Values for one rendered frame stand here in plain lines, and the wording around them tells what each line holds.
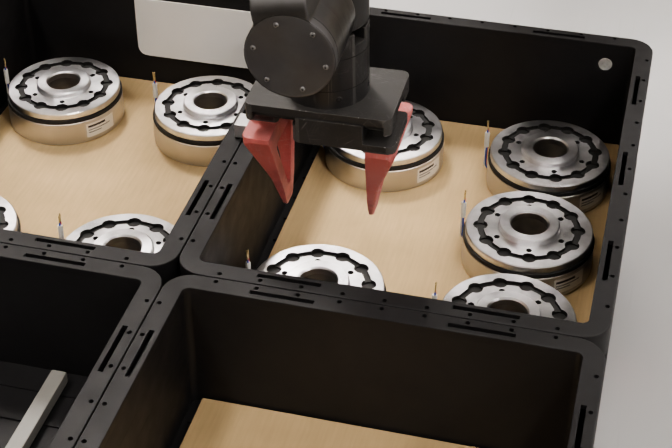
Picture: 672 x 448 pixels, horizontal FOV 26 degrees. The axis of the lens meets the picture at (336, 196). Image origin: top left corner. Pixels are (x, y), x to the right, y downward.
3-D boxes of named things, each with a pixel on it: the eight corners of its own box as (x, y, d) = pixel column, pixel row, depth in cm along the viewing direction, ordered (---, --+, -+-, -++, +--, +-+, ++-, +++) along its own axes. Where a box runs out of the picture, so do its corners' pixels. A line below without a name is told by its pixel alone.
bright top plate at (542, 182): (500, 118, 129) (501, 112, 129) (615, 134, 127) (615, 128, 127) (480, 182, 121) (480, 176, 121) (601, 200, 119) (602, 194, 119)
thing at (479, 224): (485, 185, 121) (486, 180, 121) (605, 212, 118) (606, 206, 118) (448, 256, 113) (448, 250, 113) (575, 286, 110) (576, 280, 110)
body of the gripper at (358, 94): (390, 144, 97) (391, 48, 93) (244, 126, 99) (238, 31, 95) (410, 93, 102) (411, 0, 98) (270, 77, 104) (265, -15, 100)
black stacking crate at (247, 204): (321, 112, 138) (320, 6, 132) (636, 156, 133) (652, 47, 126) (184, 395, 107) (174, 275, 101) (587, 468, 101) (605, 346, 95)
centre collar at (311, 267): (295, 261, 112) (294, 254, 112) (357, 271, 111) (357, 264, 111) (277, 301, 108) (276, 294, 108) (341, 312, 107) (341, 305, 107)
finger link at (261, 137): (343, 235, 102) (341, 124, 97) (245, 222, 104) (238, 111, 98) (364, 180, 108) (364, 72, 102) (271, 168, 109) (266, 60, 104)
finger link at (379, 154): (393, 242, 102) (394, 130, 96) (294, 228, 103) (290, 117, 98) (412, 186, 107) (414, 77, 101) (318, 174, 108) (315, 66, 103)
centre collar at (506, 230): (507, 205, 118) (508, 198, 118) (566, 218, 117) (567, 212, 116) (490, 239, 114) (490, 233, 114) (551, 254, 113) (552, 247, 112)
